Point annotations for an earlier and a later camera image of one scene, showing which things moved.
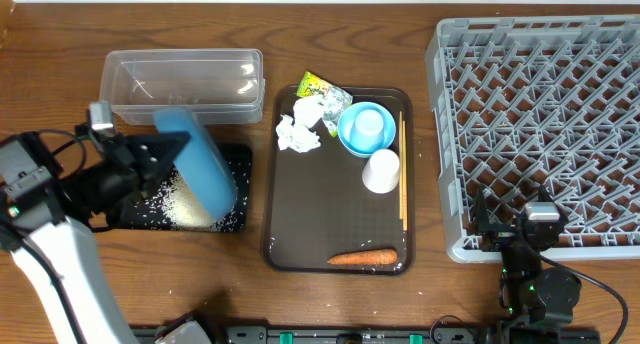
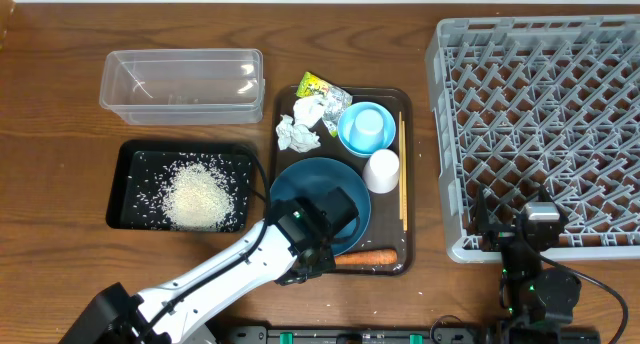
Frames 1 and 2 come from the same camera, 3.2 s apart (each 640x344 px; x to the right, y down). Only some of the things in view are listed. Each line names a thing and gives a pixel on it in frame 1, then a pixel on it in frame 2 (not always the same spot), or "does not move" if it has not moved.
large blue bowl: (200, 160) → (311, 177)
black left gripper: (132, 160) → (338, 210)
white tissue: (295, 136) does not move
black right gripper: (503, 237) does not move
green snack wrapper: (337, 100) does not move
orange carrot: (372, 257) does not move
